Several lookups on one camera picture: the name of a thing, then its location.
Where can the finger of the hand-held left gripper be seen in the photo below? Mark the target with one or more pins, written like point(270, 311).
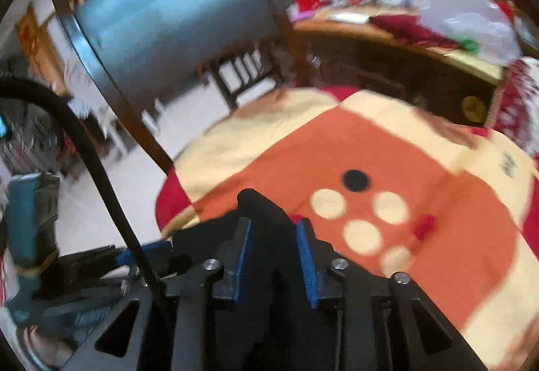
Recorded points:
point(143, 254)

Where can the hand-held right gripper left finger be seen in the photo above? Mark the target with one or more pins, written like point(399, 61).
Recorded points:
point(242, 257)

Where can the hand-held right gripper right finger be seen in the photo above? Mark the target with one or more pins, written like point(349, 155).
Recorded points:
point(307, 265)

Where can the black pants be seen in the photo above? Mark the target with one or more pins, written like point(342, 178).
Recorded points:
point(266, 219)

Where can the teal plastic object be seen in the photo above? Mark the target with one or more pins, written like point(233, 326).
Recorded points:
point(31, 219)

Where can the orange cream red printed blanket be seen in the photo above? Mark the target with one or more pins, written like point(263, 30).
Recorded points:
point(421, 152)

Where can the dark wooden chair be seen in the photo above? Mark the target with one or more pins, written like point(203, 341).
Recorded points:
point(244, 72)

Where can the wooden table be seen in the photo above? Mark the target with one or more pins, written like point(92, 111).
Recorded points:
point(379, 59)

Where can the dark red cloth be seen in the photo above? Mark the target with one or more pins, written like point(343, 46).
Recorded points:
point(412, 32)

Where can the red box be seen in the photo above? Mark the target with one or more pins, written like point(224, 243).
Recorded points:
point(306, 1)

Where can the red white floral cushion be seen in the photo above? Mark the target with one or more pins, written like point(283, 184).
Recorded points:
point(520, 101)

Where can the green round item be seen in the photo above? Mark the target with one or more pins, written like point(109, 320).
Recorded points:
point(468, 46)

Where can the white plastic bag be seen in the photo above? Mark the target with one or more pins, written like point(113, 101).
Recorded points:
point(471, 17)

